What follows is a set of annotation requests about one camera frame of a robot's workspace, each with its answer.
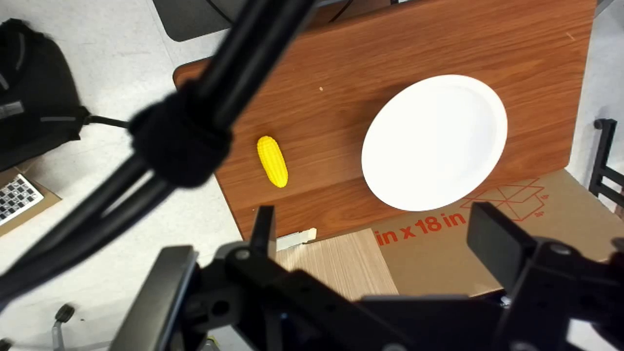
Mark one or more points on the yellow maize cob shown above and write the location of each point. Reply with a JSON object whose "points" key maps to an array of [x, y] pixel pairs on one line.
{"points": [[272, 161]]}

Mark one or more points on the black backpack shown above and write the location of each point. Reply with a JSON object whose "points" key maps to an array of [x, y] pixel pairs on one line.
{"points": [[34, 92]]}

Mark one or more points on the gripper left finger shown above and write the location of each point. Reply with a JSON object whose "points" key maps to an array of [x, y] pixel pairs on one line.
{"points": [[292, 297]]}

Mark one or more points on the dark grey panel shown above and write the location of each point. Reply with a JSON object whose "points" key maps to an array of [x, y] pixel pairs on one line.
{"points": [[195, 17]]}

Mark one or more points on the white basin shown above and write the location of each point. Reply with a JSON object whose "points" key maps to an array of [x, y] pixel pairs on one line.
{"points": [[434, 144]]}

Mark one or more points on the black metal frame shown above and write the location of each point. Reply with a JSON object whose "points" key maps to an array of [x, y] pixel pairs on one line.
{"points": [[602, 161]]}

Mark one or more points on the light wood board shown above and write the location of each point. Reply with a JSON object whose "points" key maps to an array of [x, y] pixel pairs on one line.
{"points": [[341, 263]]}

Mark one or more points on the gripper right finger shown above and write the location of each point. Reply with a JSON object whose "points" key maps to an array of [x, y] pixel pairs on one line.
{"points": [[551, 278]]}

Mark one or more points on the brown cardboard box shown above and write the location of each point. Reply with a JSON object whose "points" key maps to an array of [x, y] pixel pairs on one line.
{"points": [[438, 263]]}

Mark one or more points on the grey leg with black caster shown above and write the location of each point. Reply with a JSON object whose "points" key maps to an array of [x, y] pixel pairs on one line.
{"points": [[62, 317]]}

